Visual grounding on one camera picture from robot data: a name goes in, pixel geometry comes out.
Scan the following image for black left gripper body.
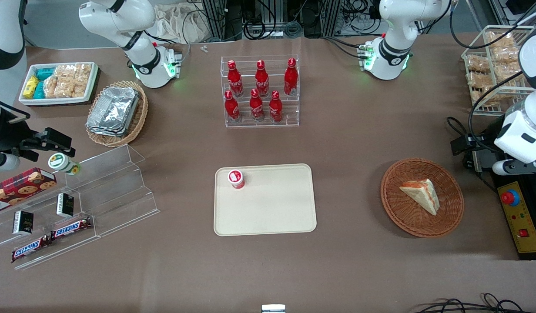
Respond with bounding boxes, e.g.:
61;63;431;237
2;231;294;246
463;134;502;173

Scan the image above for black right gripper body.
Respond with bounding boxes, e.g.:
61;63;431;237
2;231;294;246
0;93;39;156

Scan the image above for triangular sandwich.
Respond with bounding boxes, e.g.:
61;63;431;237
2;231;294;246
399;178;440;216

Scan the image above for white rectangular snack tray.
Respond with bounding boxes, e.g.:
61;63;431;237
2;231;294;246
19;62;99;106

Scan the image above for light oval wicker basket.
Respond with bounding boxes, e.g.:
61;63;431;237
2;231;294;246
85;80;149;147

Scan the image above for brown round wicker basket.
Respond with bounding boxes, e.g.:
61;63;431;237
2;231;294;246
380;157;465;238

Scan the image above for beige plastic tray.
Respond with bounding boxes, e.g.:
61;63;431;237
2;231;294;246
214;163;317;236

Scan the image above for green-lidded white cup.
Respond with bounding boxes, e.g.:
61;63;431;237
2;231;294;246
48;153;81;176

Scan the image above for red cookie box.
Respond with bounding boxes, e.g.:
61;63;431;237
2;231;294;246
0;167;57;216

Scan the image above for yellow snack packet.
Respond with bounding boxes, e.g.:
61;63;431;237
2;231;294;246
23;76;39;99

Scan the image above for clear rice cracker bag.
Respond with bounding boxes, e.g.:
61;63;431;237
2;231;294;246
55;79;75;99
74;63;93;98
55;64;77;81
44;76;60;99

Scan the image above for small black snack box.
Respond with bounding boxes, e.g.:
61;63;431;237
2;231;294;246
12;210;34;236
56;193;75;218

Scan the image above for stack of foil trays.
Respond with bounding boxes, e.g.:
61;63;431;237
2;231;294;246
86;87;140;137

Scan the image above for clear bagged pastry snack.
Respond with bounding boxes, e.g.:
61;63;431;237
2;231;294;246
486;30;516;50
466;56;491;73
490;46;524;67
467;72;491;90

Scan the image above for clear acrylic step shelf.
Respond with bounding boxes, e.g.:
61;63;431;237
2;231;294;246
0;144;161;271

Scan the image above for yellow black control box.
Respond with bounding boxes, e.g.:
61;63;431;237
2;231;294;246
492;167;536;260

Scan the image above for Snickers chocolate bar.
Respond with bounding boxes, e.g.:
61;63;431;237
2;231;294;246
50;216;93;240
11;235;52;263

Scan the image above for beige cloth bag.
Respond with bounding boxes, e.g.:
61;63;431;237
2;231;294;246
153;4;208;44

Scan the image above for clear acrylic bottle rack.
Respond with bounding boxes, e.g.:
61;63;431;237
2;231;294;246
220;54;300;128

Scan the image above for red cola bottle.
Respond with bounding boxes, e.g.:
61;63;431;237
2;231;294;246
249;89;265;121
284;58;298;96
224;90;241;122
255;60;270;97
268;90;283;122
227;60;245;97

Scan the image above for red-lidded yogurt cup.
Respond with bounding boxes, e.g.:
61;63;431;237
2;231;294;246
228;169;245;190

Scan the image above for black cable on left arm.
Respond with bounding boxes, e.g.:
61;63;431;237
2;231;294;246
450;0;532;144

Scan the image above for white wire basket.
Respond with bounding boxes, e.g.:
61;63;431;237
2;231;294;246
462;25;536;117

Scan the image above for black floor cables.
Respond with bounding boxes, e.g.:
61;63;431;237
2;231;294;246
414;293;532;313

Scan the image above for black cables at arm base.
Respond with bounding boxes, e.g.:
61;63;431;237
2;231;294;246
324;36;368;60

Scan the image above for aluminium frame equipment rack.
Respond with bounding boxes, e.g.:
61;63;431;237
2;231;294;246
201;0;343;40

